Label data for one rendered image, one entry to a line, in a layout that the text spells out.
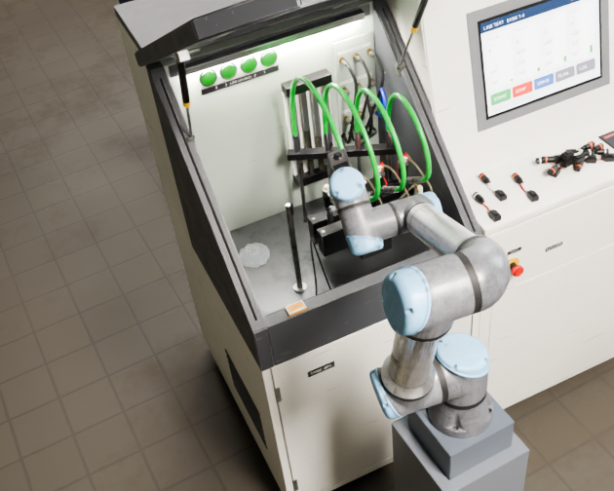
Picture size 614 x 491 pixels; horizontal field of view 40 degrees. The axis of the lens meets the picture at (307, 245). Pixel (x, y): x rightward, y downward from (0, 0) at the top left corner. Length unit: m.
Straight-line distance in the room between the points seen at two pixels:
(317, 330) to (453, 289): 0.87
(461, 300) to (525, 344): 1.41
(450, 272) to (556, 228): 1.11
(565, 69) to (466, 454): 1.20
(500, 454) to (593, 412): 1.15
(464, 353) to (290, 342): 0.57
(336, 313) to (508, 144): 0.75
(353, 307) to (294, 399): 0.35
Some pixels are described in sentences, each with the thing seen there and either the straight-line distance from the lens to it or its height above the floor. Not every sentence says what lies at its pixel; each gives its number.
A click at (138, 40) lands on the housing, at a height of 1.50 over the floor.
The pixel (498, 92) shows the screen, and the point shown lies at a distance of 2.51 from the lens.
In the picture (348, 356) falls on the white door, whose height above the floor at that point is 0.71.
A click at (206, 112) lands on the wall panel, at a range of 2.40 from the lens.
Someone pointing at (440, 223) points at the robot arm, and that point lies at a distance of 1.71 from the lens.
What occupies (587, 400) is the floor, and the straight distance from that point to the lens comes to 3.26.
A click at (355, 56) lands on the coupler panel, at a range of 2.50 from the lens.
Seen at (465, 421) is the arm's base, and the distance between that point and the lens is 1.98.
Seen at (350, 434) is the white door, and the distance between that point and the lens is 2.71.
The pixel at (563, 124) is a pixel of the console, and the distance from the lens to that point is 2.70.
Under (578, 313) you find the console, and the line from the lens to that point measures 2.94.
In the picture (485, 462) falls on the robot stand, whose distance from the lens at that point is 2.11.
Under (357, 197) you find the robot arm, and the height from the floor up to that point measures 1.40.
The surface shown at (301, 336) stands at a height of 0.86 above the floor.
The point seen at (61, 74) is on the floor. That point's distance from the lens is 5.44.
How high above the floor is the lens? 2.57
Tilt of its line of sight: 43 degrees down
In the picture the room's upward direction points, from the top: 7 degrees counter-clockwise
